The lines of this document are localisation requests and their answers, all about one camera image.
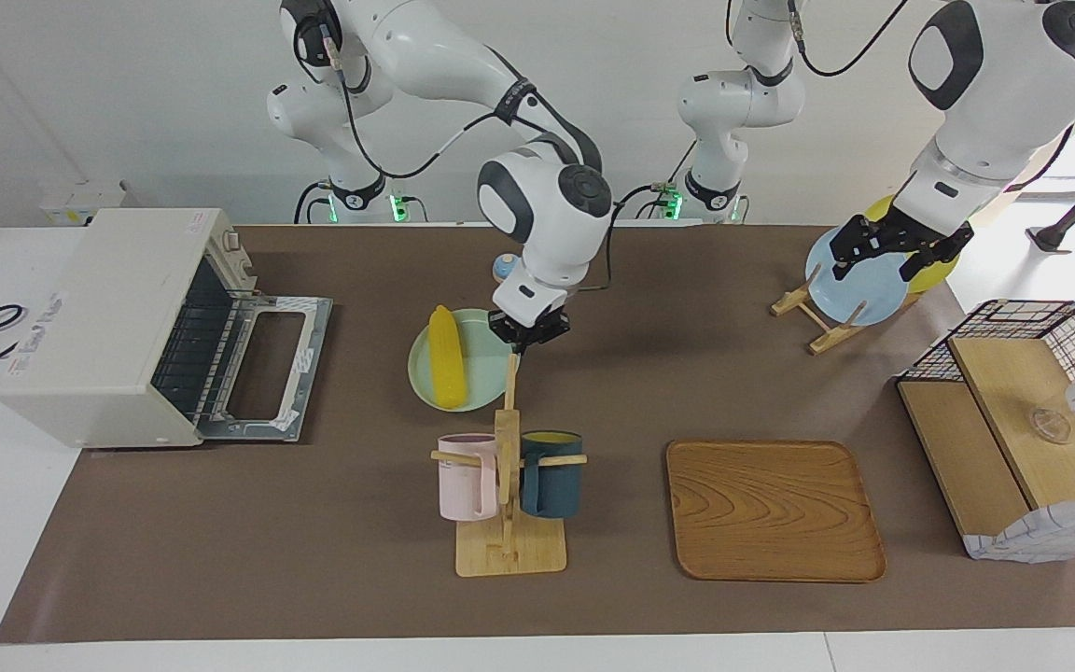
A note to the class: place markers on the white checkered cloth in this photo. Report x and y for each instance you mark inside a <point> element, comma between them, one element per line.
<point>1051,537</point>

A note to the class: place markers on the brown table mat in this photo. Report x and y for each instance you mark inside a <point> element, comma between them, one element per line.
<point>332,523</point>

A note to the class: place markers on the small blue dome bell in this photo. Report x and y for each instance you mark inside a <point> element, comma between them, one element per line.
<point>502,271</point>

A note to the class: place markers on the light wooden stepped shelf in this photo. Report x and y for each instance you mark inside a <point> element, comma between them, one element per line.
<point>1004,392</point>

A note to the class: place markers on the pink mug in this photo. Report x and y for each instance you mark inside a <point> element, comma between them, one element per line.
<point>463,481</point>

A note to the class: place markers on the white box behind oven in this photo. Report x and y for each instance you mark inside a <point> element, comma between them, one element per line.
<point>71,201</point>

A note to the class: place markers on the yellow corn cob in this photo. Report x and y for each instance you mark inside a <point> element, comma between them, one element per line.
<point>447,359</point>

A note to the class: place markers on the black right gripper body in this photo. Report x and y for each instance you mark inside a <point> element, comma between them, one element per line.
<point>528,328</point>

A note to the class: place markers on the wooden mug rack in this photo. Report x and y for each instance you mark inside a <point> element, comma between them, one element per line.
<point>509,551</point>

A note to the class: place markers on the mint green plate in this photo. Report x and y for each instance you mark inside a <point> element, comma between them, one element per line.
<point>486,369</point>

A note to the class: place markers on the small clear glass dish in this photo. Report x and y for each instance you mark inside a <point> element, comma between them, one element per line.
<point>1050,425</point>

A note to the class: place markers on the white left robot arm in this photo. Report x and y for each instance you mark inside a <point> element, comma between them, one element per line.
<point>995,84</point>

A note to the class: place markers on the brown wooden tray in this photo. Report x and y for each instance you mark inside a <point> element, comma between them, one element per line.
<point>771,513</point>

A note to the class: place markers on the light blue plate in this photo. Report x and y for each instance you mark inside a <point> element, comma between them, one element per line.
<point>859,294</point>

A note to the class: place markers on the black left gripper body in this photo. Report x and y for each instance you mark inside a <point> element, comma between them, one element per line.
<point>906,231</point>

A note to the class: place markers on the yellow plate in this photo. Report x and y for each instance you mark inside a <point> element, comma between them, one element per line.
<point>941,272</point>

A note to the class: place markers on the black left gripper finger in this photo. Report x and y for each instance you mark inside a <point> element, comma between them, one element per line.
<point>855,241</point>
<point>937,257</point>

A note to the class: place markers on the white toaster oven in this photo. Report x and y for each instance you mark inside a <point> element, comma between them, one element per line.
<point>99,317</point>

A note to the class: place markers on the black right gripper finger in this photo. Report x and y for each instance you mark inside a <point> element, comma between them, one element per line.
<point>558,332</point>
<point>505,338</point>

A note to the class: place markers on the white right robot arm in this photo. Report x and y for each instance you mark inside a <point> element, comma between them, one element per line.
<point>547,224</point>

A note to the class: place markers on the wooden plate rack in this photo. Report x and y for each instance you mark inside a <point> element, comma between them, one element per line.
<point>831,338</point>

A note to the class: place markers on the dark teal mug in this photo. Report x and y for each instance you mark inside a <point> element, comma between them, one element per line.
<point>556,485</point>

